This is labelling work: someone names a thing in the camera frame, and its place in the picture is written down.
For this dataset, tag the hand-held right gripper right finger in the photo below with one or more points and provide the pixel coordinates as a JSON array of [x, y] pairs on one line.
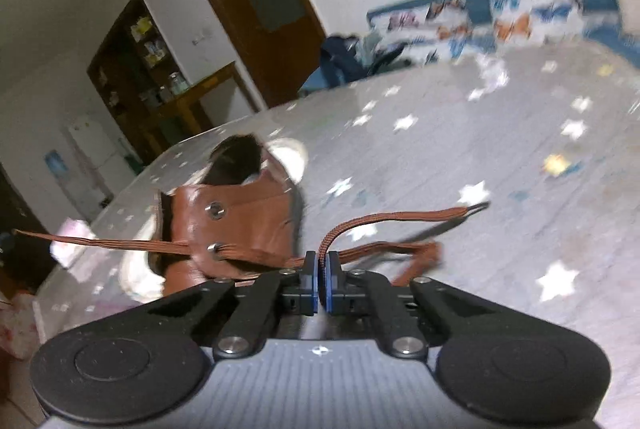
[[326, 279]]

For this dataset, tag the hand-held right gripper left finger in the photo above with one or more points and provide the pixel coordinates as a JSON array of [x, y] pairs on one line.
[[312, 279]]

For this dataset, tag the brown shoelace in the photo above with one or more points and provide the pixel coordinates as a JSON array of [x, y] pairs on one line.
[[380, 218]]

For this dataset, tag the brown leather shoe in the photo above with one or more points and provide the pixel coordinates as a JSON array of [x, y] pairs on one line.
[[240, 219]]

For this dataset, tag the grey star-print table cover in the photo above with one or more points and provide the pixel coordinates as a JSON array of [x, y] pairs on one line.
[[450, 149]]

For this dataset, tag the dark blue backpack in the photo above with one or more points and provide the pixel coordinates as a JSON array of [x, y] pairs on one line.
[[345, 59]]

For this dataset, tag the wooden side table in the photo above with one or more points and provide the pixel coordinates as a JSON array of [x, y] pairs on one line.
[[210, 81]]

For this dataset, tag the brown wooden door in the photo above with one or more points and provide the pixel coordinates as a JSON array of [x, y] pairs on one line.
[[260, 49]]

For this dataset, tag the large glass jar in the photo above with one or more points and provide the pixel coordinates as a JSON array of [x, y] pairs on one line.
[[177, 83]]

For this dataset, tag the pink tissue pack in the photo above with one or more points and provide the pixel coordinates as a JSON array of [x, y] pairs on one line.
[[75, 241]]

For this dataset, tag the white refrigerator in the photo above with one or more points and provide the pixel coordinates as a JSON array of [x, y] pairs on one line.
[[95, 149]]

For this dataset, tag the long butterfly-print cushion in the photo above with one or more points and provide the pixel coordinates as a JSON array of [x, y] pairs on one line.
[[425, 16]]

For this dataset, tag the dark wooden shelf cabinet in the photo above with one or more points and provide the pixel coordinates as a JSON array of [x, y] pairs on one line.
[[120, 59]]

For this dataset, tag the pink floral cloth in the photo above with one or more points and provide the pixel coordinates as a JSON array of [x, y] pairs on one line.
[[17, 324]]

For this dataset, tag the white wall socket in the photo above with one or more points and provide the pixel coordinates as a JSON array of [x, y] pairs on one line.
[[200, 39]]

